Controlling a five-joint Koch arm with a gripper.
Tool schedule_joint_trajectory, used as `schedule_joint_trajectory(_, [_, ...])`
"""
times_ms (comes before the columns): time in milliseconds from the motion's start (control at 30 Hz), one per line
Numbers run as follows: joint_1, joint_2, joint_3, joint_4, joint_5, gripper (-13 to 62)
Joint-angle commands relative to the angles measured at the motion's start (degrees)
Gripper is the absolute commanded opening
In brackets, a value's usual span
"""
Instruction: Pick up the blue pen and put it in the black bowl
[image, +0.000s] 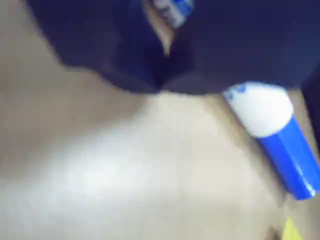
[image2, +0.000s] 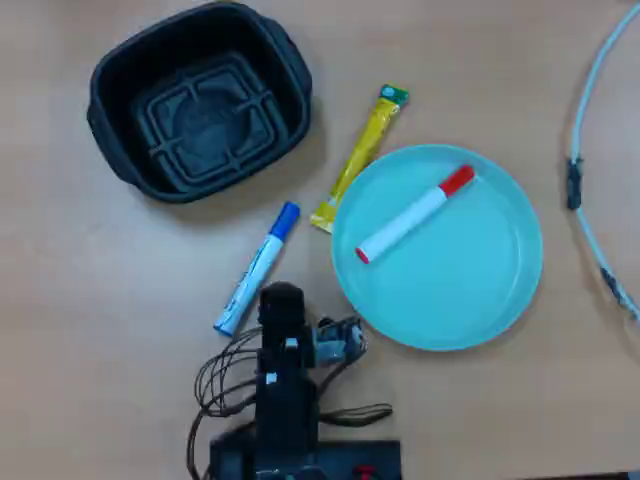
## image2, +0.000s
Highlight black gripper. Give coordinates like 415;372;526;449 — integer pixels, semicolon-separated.
257;281;317;371

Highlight blue cap whiteboard pen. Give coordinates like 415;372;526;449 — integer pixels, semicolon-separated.
213;201;302;337

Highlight red cap whiteboard pen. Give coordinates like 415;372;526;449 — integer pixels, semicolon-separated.
355;164;477;265

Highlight black plastic bowl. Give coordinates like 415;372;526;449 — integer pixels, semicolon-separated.
85;1;315;205

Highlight teal round plate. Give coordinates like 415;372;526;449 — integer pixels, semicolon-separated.
330;144;545;352

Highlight yellow stick sachet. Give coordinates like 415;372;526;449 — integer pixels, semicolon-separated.
309;83;410;235

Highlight dark tape wrap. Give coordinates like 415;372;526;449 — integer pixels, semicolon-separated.
599;267;626;301

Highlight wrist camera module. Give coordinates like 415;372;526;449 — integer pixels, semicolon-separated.
312;314;370;366

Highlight black camera cable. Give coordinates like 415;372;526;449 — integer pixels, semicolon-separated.
317;358;362;397

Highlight brown looped cord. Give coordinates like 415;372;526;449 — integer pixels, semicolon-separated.
318;403;394;427

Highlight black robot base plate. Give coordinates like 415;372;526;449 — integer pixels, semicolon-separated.
208;432;403;480

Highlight black cable connector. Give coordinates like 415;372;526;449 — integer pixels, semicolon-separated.
566;157;585;211

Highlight white cable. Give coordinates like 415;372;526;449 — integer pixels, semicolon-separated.
569;2;640;321

